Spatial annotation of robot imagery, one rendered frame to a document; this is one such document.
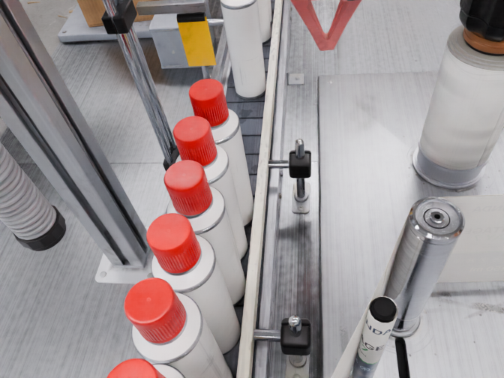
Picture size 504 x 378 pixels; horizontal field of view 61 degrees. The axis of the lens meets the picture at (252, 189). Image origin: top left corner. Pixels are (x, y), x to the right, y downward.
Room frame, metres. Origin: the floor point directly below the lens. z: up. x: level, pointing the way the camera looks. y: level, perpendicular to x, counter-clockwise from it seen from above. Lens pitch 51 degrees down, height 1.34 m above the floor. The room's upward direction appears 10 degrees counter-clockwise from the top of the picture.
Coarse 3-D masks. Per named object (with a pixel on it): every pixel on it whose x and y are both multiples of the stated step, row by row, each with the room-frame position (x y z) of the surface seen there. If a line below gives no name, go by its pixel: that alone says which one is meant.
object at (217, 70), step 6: (222, 30) 0.63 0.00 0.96; (222, 36) 0.61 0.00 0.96; (222, 42) 0.60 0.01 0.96; (222, 48) 0.58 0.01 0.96; (216, 54) 0.57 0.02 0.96; (222, 54) 0.56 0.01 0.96; (216, 60) 0.55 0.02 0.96; (222, 60) 0.55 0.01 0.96; (216, 66) 0.54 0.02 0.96; (222, 66) 0.54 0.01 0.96; (216, 72) 0.52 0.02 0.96; (222, 72) 0.54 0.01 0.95; (216, 78) 0.51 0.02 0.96
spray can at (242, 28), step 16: (224, 0) 0.56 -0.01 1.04; (240, 0) 0.55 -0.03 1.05; (256, 0) 0.56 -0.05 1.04; (224, 16) 0.56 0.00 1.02; (240, 16) 0.55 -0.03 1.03; (256, 16) 0.56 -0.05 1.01; (240, 32) 0.55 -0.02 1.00; (256, 32) 0.56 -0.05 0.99; (240, 48) 0.55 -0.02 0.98; (256, 48) 0.55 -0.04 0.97; (240, 64) 0.55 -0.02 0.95; (256, 64) 0.55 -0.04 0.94; (240, 80) 0.55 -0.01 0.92; (256, 80) 0.55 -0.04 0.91; (240, 96) 0.56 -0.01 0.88; (256, 96) 0.55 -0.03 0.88
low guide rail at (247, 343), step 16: (272, 32) 0.67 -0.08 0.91; (272, 48) 0.63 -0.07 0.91; (272, 64) 0.58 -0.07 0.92; (272, 80) 0.54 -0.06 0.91; (272, 96) 0.51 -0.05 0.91; (272, 112) 0.48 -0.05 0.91; (256, 192) 0.33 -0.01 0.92; (256, 208) 0.31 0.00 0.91; (256, 224) 0.28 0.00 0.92; (256, 240) 0.26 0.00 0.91; (256, 256) 0.24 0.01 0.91; (256, 272) 0.22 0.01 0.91; (256, 288) 0.20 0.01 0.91; (256, 304) 0.19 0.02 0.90; (240, 352) 0.14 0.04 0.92; (240, 368) 0.13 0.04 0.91
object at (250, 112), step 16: (272, 0) 0.85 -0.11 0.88; (272, 16) 0.78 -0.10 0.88; (240, 112) 0.52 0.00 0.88; (256, 112) 0.52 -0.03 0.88; (256, 128) 0.48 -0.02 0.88; (272, 128) 0.47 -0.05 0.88; (256, 144) 0.45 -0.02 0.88; (256, 160) 0.41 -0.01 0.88; (256, 176) 0.39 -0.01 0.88; (240, 304) 0.20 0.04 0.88; (240, 320) 0.19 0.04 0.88; (256, 320) 0.18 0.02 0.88
